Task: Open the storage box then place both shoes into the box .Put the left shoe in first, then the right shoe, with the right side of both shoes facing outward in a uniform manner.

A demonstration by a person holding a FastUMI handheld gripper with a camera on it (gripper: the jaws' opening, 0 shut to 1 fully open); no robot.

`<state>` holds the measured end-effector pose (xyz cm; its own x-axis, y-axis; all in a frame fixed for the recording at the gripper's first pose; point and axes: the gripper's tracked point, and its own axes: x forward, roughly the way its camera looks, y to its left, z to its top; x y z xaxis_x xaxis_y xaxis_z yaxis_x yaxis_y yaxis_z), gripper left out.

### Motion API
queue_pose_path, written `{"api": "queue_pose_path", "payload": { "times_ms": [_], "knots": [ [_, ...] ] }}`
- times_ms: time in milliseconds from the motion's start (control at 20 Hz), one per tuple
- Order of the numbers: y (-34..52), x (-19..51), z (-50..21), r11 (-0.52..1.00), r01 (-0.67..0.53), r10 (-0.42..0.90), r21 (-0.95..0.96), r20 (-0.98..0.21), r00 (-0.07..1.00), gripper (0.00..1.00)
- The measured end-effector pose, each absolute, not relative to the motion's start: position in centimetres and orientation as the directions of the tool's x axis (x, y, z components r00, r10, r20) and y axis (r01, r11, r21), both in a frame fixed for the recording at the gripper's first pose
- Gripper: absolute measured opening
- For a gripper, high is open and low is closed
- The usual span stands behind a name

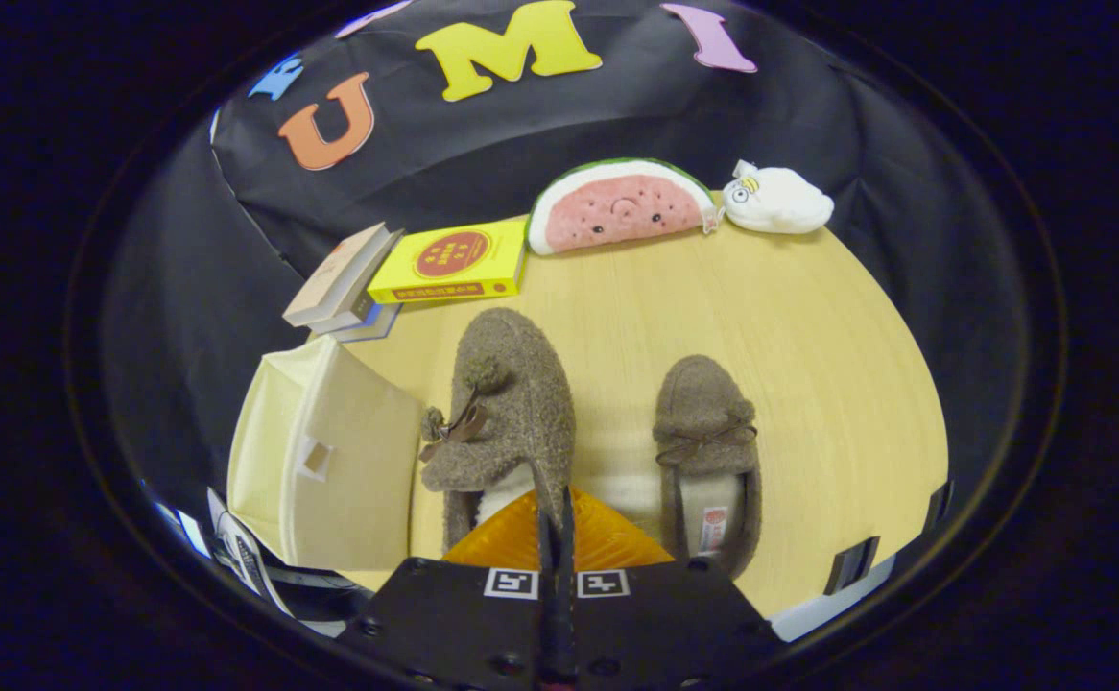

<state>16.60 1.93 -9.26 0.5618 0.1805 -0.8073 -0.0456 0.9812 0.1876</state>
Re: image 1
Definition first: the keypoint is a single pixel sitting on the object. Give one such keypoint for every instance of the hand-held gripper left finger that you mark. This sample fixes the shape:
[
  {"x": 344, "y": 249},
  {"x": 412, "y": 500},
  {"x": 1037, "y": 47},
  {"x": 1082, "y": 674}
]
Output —
[{"x": 454, "y": 624}]

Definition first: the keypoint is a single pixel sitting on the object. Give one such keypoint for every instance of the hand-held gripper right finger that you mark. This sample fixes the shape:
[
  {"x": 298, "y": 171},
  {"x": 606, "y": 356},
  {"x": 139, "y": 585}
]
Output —
[{"x": 665, "y": 624}]

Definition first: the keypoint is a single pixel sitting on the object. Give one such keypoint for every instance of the beige storage box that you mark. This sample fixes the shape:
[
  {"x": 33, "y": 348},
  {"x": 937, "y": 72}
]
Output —
[{"x": 348, "y": 470}]

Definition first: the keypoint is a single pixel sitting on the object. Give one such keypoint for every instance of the brown fuzzy shoe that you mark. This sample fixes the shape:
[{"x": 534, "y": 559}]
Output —
[
  {"x": 703, "y": 403},
  {"x": 516, "y": 393}
]

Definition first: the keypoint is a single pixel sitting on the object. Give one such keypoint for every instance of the black table clamp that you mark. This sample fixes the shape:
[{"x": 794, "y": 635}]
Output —
[
  {"x": 939, "y": 504},
  {"x": 852, "y": 566}
]

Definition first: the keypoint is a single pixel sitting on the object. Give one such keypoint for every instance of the white striped sheet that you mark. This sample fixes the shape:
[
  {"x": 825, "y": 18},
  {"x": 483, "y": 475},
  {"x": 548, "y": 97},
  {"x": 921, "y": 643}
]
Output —
[{"x": 243, "y": 557}]

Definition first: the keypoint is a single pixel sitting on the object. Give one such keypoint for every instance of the blue and white book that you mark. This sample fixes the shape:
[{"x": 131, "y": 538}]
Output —
[{"x": 368, "y": 326}]

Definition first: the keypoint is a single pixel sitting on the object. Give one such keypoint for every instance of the beige cover book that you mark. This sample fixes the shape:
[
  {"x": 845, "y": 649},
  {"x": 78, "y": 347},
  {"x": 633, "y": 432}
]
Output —
[{"x": 334, "y": 283}]

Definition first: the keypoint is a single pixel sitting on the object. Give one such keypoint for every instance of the yellow book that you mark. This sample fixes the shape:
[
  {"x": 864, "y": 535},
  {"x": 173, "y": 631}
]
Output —
[{"x": 454, "y": 259}]

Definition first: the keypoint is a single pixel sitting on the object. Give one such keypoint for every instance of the watermelon slice plush toy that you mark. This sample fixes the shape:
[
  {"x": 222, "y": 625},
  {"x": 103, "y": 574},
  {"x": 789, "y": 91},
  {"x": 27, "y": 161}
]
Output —
[{"x": 617, "y": 211}]

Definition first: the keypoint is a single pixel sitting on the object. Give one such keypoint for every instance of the white plush toy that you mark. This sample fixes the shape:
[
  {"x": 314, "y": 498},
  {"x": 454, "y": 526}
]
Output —
[{"x": 780, "y": 202}]

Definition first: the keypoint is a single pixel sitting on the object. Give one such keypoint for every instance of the black backdrop cloth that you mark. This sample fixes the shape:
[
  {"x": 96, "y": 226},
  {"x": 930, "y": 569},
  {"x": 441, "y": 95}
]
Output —
[{"x": 483, "y": 144}]

